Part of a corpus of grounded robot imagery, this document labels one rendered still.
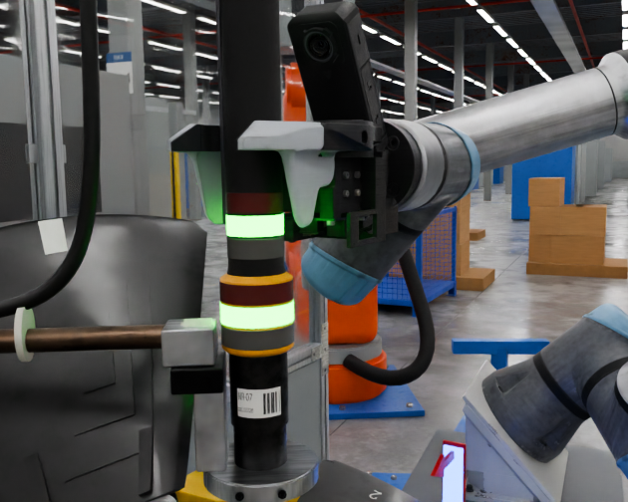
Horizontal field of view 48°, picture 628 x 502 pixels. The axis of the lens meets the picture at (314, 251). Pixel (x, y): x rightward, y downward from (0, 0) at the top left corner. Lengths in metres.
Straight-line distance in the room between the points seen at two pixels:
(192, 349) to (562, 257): 9.26
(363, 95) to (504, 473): 0.70
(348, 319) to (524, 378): 3.23
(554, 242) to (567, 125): 8.81
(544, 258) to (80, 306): 9.26
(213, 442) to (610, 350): 0.71
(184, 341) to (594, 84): 0.54
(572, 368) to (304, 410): 0.99
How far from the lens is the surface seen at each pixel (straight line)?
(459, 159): 0.62
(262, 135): 0.37
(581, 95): 0.80
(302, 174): 0.40
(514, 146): 0.78
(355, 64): 0.49
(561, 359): 1.07
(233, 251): 0.41
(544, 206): 9.60
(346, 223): 0.46
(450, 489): 0.80
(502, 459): 1.07
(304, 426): 1.92
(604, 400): 1.01
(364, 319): 4.29
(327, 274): 0.66
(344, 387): 4.31
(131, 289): 0.53
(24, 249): 0.56
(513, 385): 1.10
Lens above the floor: 1.49
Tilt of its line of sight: 7 degrees down
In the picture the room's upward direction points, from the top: 1 degrees counter-clockwise
